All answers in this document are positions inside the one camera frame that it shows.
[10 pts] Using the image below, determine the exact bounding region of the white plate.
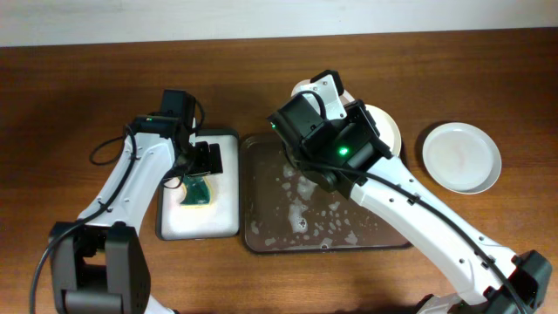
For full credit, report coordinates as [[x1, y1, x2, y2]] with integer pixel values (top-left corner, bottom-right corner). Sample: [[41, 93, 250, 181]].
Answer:
[[291, 75, 355, 107], [365, 104, 402, 156]]

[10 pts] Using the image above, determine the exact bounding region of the green and yellow sponge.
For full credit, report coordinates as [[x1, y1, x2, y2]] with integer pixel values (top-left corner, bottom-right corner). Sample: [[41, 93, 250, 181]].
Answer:
[[180, 177, 212, 207]]

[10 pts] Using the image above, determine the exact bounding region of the pale grey plate front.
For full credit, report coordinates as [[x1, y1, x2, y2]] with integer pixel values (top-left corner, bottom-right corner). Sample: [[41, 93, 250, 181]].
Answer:
[[422, 122, 502, 195]]

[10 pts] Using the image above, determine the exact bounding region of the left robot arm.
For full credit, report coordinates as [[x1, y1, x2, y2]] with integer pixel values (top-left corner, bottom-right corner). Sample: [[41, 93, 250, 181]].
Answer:
[[41, 90, 222, 314]]

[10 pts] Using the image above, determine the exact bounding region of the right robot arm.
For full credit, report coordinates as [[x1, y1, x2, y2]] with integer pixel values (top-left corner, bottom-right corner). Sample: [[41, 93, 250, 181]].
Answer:
[[268, 70, 552, 314]]

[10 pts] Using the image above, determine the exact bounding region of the black tray with soapy foam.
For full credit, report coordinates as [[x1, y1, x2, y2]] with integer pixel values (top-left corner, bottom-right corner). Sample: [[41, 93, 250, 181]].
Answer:
[[156, 129, 240, 241]]

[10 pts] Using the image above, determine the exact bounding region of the dark brown serving tray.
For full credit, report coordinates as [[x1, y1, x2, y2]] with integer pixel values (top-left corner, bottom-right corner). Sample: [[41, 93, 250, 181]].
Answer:
[[240, 133, 412, 255]]

